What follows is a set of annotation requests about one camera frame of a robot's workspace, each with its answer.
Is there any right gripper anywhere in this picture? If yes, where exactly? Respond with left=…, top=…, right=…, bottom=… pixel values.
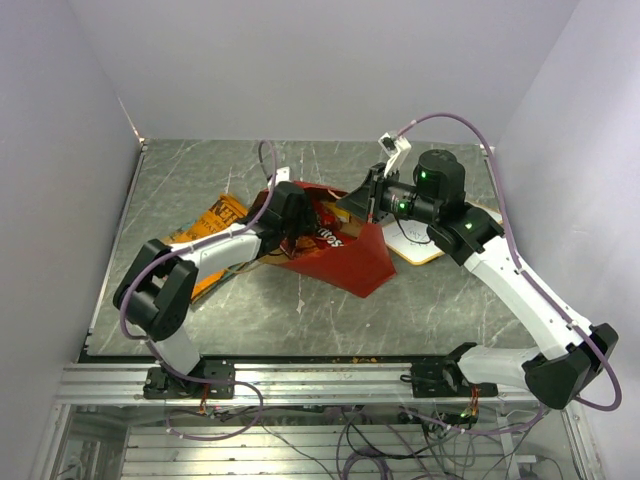
left=335, top=162, right=439, bottom=225

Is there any red doritos bag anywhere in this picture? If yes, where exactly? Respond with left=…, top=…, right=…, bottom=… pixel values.
left=280, top=200, right=355, bottom=260

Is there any red paper bag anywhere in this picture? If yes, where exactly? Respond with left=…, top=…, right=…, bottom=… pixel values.
left=247, top=180, right=398, bottom=300

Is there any orange honey dijon chip bag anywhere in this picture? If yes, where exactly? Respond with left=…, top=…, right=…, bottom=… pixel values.
left=174, top=193, right=251, bottom=304

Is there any tan kettle chip bag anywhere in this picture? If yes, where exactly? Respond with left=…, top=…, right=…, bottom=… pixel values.
left=160, top=221, right=196, bottom=245

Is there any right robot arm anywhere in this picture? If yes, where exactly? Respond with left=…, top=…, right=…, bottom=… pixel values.
left=338, top=149, right=618, bottom=410

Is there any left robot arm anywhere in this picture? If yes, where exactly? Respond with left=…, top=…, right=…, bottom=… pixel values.
left=113, top=181, right=316, bottom=397

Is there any yellow snack packet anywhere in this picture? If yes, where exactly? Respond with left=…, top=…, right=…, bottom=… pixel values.
left=321, top=200, right=351, bottom=223

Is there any small whiteboard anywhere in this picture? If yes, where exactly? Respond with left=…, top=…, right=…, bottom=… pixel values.
left=382, top=202, right=510, bottom=268

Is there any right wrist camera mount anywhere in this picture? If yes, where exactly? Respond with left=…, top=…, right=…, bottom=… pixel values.
left=378, top=132, right=411, bottom=178

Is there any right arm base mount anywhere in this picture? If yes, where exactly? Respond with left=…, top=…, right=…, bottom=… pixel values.
left=400, top=356, right=499, bottom=398

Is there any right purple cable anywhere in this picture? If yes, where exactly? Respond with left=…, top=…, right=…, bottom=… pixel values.
left=397, top=112, right=623, bottom=436

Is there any purple cable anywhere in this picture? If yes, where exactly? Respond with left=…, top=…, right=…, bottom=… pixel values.
left=119, top=139, right=279, bottom=386
left=397, top=112, right=623, bottom=436

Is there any cable bundle under table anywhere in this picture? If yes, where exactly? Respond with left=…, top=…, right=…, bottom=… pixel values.
left=164, top=379, right=551, bottom=480

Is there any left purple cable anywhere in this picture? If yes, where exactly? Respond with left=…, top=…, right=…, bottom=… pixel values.
left=119, top=139, right=279, bottom=386

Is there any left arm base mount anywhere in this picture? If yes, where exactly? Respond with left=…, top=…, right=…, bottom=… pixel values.
left=142, top=359, right=235, bottom=400

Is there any aluminium rail frame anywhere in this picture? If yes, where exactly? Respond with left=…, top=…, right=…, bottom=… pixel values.
left=33, top=360, right=605, bottom=479

